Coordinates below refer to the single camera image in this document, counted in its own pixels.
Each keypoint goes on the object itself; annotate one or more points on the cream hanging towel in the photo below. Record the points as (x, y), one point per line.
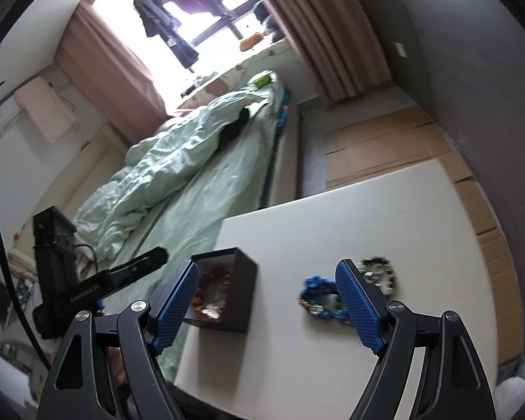
(48, 109)

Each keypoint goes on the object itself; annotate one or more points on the dark jewelry box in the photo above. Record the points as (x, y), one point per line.
(240, 297)

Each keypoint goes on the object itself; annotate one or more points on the dark hanging shirt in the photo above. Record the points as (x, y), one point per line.
(162, 26)

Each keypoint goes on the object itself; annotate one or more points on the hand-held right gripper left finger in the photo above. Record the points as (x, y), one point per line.
(177, 310)

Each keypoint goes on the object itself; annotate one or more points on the bed with green sheet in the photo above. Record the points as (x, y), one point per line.
(188, 210)

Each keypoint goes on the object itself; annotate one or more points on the orange soft toy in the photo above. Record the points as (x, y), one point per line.
(250, 42)

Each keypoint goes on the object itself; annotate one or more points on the dark blue bundle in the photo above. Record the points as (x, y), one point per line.
(267, 19)

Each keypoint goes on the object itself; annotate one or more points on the light green pillow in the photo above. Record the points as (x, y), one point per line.
(141, 151)

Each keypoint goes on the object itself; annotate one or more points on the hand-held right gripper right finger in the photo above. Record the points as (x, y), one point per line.
(358, 310)

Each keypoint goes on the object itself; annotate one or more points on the green packet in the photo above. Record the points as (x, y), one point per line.
(263, 80)

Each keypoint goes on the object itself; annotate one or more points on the white air conditioner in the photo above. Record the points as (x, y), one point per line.
(2, 96)

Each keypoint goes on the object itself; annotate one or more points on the white table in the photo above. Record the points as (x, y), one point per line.
(332, 210)

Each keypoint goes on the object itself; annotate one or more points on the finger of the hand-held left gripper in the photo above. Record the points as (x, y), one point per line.
(140, 264)

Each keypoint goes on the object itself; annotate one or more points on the pink curtain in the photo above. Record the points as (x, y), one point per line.
(113, 61)
(328, 30)

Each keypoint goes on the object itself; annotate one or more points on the light green duvet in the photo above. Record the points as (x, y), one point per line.
(166, 170)

